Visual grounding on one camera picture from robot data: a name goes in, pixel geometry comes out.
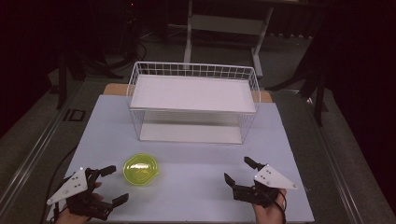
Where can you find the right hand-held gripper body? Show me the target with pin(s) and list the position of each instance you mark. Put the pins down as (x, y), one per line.
(271, 179)

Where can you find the black stand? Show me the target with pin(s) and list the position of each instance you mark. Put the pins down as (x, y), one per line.
(62, 77)
(317, 93)

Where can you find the person's left hand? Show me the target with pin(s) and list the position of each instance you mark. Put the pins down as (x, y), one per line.
(73, 218)

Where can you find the green plastic bowl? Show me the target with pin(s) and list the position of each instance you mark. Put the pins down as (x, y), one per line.
(140, 169)

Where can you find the metal floor rail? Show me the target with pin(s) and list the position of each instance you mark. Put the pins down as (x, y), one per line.
(34, 149)
(336, 161)

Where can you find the white metal desk frame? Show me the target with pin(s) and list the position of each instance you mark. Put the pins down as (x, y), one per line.
(224, 25)

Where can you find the pale blue table cover sheet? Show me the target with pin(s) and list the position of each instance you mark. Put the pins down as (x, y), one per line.
(193, 174)

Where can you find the person's right hand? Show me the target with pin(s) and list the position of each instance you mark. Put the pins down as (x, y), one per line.
(269, 215)

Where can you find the black rectangular floor bracket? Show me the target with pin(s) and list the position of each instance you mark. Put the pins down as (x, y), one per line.
(74, 115)

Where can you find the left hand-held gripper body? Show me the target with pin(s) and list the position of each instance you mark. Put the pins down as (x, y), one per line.
(73, 185)

